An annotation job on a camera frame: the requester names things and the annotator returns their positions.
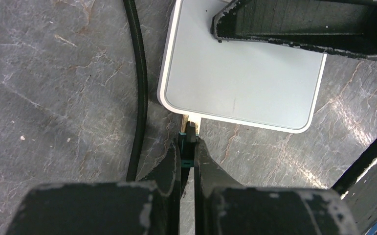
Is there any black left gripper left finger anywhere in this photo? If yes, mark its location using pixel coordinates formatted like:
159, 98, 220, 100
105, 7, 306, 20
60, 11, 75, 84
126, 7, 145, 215
7, 142, 181, 235

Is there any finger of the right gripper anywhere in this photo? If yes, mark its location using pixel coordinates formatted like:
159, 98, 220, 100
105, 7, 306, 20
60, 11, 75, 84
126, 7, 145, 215
211, 0, 377, 61

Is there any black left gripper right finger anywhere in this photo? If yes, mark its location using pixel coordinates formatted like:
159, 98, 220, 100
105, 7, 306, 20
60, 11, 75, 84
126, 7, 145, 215
194, 140, 359, 235

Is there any black cable teal collar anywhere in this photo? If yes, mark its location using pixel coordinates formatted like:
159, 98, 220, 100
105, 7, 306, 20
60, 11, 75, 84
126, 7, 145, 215
123, 0, 201, 193

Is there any white plastic box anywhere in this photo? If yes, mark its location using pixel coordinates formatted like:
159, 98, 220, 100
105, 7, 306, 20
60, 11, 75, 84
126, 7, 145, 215
157, 0, 327, 134

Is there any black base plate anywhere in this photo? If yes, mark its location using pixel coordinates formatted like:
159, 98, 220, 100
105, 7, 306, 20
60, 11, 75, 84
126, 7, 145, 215
332, 138, 377, 235

